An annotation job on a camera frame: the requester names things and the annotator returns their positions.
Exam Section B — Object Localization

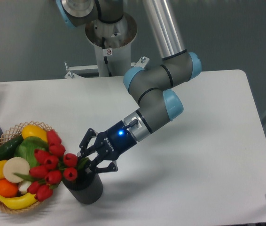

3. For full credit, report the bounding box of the dark grey ribbed vase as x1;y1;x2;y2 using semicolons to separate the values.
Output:
63;158;103;204

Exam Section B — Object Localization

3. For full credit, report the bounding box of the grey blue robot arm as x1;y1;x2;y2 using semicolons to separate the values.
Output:
56;0;202;173

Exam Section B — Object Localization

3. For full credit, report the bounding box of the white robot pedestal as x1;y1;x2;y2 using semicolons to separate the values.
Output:
85;12;137;77

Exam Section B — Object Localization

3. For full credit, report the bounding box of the white metal frame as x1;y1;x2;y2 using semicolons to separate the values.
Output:
64;56;150;79

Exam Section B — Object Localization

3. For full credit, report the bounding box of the woven wicker basket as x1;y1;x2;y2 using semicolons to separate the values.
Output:
0;121;53;214

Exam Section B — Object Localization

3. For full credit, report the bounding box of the green cucumber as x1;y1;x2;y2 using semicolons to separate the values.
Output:
0;136;23;161

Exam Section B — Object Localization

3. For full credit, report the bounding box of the yellow banana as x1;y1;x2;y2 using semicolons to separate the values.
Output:
0;193;38;210

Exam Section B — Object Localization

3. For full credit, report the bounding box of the orange fruit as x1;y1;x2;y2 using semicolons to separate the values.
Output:
0;179;18;198

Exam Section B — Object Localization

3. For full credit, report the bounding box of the green lettuce leaf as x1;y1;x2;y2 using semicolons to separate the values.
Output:
14;137;48;168

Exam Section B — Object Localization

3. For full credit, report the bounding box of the red tulip bouquet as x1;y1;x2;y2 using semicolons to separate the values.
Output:
15;130;89;202

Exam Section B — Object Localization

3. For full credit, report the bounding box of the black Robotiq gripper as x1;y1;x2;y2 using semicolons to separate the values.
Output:
77;121;137;174

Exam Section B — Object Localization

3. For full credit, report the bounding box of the beige round disc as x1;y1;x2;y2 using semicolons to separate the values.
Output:
3;157;30;183

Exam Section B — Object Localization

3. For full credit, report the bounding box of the yellow squash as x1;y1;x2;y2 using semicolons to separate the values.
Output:
21;124;47;142

